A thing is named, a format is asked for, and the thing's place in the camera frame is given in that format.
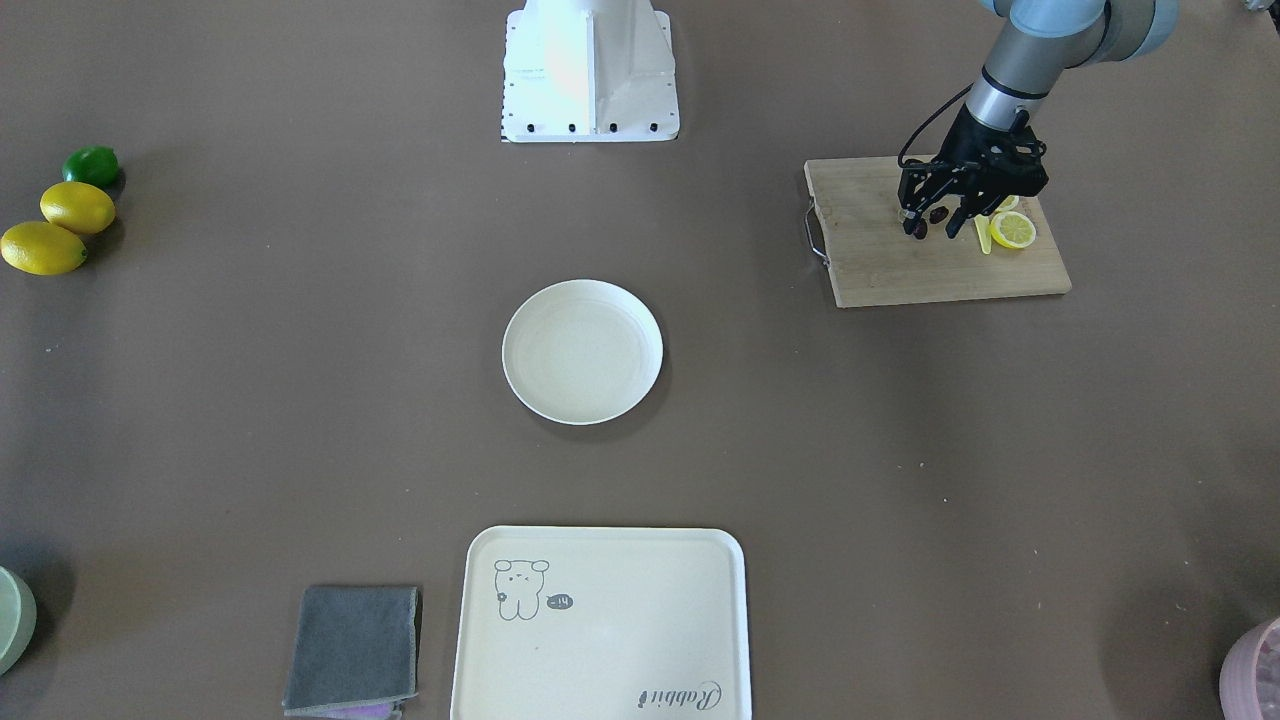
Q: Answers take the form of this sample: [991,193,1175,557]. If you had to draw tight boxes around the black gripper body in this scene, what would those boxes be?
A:
[897,108,1030,214]

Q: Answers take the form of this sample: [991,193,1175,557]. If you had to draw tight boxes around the cream round plate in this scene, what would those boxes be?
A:
[500,279,666,427]

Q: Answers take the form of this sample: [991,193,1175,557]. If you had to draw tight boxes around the dark red cherry pair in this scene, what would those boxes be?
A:
[909,206,950,240]

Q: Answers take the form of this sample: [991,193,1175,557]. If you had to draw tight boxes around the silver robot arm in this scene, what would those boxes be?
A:
[897,1,1180,238]

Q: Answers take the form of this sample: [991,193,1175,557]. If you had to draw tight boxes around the cream rabbit tray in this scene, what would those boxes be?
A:
[451,527,753,719]

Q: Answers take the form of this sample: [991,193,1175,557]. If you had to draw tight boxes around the yellow plastic knife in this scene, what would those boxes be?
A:
[973,214,993,255]

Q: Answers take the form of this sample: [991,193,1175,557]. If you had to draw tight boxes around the lemon slice inner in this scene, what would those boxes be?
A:
[989,211,1038,250]

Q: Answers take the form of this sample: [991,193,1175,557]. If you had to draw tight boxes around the wooden cutting board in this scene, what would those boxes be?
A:
[804,158,1073,307]

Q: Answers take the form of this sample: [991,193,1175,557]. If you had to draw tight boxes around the pink bowl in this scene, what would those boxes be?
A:
[1219,618,1279,719]

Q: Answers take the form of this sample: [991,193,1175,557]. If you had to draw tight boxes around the grey folded cloth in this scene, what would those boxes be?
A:
[282,585,419,719]

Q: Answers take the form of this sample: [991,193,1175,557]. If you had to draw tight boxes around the green lime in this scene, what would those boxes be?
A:
[61,145,122,190]

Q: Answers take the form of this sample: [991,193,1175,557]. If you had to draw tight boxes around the whole lemon rear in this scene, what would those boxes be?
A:
[38,181,116,236]

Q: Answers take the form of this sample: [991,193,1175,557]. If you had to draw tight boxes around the whole lemon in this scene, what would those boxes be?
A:
[38,181,116,236]
[1,222,88,275]

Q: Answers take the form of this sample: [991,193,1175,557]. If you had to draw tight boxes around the whole lemon front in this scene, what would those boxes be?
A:
[1,222,88,275]

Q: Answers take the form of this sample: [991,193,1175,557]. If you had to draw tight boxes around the mint green bowl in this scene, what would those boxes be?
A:
[1,568,38,675]

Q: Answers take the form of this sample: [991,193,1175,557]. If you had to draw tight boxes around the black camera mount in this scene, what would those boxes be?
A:
[982,129,1050,197]

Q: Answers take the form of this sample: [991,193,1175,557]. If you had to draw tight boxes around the black camera cable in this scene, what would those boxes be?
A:
[897,85,973,169]

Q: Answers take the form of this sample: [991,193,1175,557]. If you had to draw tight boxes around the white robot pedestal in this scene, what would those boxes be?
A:
[500,1,681,143]

